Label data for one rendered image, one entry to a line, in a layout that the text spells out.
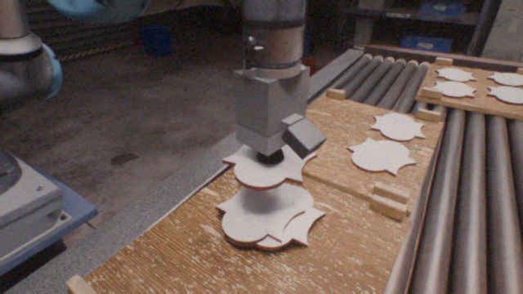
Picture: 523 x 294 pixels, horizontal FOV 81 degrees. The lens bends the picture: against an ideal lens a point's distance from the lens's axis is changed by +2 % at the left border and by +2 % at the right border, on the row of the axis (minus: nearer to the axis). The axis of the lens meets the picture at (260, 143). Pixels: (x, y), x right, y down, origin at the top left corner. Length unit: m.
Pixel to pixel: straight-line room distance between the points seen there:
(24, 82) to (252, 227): 0.49
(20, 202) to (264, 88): 0.48
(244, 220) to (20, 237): 0.40
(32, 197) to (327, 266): 0.52
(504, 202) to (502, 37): 4.31
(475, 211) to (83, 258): 0.68
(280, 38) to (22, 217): 0.53
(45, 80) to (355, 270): 0.66
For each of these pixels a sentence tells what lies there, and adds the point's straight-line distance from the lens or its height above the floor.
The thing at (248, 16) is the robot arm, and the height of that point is 1.26.
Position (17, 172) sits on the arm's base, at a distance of 0.74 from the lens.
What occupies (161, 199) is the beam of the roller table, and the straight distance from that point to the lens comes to 0.64.
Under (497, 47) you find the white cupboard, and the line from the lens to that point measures 5.02.
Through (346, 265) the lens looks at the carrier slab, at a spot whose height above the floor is 0.94.
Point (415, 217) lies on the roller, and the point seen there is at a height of 0.92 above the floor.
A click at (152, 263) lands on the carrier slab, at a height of 0.94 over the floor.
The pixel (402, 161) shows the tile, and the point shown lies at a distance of 0.72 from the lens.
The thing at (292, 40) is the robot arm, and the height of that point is 1.24.
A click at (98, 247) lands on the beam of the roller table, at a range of 0.59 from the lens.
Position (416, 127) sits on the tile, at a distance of 0.88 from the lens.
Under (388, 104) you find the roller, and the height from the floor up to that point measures 0.92.
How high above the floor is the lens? 1.32
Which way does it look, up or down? 32 degrees down
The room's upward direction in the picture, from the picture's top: straight up
